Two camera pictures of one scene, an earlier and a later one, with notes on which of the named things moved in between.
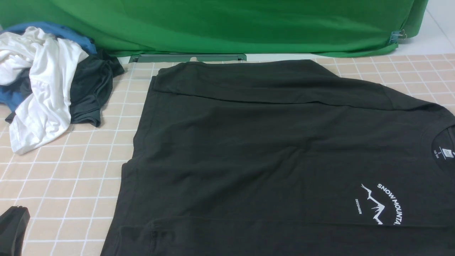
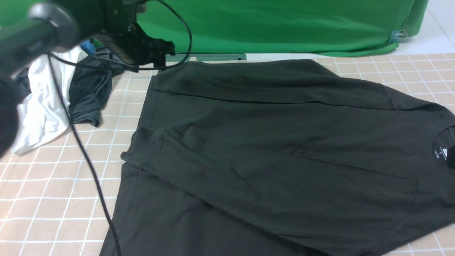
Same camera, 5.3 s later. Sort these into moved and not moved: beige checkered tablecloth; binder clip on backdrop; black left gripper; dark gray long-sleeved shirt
Moved: black left gripper
Not moved: beige checkered tablecloth; dark gray long-sleeved shirt; binder clip on backdrop
